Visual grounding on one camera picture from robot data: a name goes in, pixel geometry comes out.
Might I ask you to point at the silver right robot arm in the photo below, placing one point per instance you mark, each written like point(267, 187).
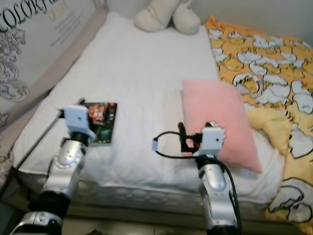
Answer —
point(212, 181)

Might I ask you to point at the beige plush toy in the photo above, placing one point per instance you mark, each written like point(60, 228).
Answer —
point(164, 17)

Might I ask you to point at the yellow cartoon print blanket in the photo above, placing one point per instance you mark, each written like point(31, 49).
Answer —
point(264, 58)

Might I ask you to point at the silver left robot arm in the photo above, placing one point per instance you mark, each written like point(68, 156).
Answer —
point(71, 161)

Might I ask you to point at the white bed sheet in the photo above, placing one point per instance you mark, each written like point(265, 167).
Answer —
point(142, 73)

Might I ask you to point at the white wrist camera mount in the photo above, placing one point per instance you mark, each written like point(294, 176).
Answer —
point(78, 120)
point(211, 139)

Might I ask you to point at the dark book with red print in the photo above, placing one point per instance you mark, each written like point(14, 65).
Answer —
point(107, 122)

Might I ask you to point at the white floral printed board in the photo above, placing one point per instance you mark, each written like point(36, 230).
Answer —
point(29, 44)

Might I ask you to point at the pink pillow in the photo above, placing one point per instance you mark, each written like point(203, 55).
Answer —
point(215, 107)

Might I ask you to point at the grey quilted mattress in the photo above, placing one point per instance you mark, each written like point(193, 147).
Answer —
point(137, 198)

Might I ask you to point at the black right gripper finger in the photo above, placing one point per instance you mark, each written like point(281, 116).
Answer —
point(182, 131)

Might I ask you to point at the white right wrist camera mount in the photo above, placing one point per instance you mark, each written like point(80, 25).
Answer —
point(211, 139)

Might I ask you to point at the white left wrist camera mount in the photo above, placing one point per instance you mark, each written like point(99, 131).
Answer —
point(78, 120)

